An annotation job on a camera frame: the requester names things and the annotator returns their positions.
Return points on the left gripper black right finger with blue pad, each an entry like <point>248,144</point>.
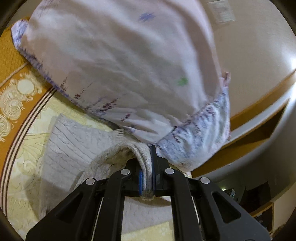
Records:
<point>200,209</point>

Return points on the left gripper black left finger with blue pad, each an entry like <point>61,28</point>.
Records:
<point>93,211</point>

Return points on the cream cable-knit sweater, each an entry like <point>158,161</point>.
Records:
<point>75,152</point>

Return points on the wooden shelf unit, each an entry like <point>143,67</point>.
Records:
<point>264,215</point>

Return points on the wooden bed headboard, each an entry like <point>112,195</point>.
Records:
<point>252,127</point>

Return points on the yellow patterned bed sheet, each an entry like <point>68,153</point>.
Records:
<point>29,108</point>

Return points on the floral lavender pillow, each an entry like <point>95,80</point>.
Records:
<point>149,67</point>

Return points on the white wall switch plate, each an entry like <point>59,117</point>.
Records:
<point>222,11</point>

